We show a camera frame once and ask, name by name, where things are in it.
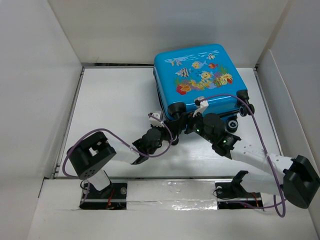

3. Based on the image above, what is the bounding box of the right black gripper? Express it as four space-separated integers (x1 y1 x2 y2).
167 108 215 144

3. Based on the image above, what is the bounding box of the blue kids suitcase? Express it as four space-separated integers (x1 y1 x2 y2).
153 44 255 133

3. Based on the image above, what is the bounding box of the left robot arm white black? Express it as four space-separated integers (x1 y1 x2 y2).
63 112 188 199

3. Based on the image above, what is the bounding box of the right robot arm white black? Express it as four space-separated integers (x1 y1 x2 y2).
185 113 320 209

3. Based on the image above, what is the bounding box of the silver tape strip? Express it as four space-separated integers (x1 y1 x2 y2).
126 180 218 211

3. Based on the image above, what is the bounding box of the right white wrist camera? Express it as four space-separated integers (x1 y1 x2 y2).
192 96 209 118

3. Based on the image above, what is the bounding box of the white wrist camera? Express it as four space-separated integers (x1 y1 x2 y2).
192 96 209 118
148 111 165 128

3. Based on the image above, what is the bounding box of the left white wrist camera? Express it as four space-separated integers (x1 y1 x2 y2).
148 111 165 128

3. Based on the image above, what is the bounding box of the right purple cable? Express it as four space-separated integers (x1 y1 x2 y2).
199 93 287 218

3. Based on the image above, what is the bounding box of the metal base rail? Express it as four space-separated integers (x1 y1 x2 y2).
79 176 266 211

